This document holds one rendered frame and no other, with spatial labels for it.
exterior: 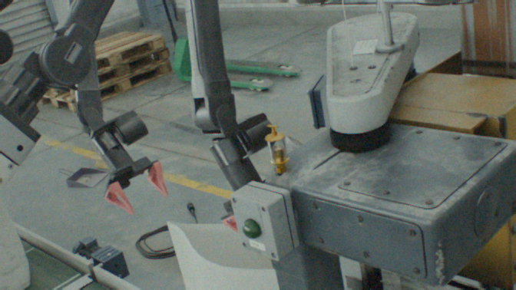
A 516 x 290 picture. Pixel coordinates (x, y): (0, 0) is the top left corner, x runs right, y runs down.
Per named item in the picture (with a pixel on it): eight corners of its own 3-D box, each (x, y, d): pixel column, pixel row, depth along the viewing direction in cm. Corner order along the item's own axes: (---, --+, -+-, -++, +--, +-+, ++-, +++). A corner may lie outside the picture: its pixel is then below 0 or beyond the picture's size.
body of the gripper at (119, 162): (151, 161, 151) (133, 137, 153) (114, 179, 145) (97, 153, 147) (144, 176, 156) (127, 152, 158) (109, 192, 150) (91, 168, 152)
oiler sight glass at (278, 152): (267, 161, 94) (262, 140, 92) (279, 154, 95) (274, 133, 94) (279, 164, 92) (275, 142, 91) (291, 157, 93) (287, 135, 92)
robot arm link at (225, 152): (201, 146, 124) (213, 137, 119) (229, 131, 127) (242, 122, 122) (219, 177, 124) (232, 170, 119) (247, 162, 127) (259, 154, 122)
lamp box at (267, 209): (241, 248, 94) (229, 193, 91) (262, 233, 97) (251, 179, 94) (279, 261, 89) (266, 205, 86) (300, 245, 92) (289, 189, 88)
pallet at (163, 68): (38, 103, 684) (34, 91, 679) (132, 67, 753) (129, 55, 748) (75, 113, 624) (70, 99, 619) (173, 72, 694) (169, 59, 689)
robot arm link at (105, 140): (90, 145, 155) (87, 135, 150) (114, 130, 158) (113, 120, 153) (105, 167, 154) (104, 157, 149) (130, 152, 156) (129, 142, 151)
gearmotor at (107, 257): (67, 271, 292) (57, 244, 286) (95, 255, 301) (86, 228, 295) (103, 292, 271) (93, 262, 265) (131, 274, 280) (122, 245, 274)
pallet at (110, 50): (29, 78, 673) (25, 65, 667) (127, 43, 739) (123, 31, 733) (63, 86, 612) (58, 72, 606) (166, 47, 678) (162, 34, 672)
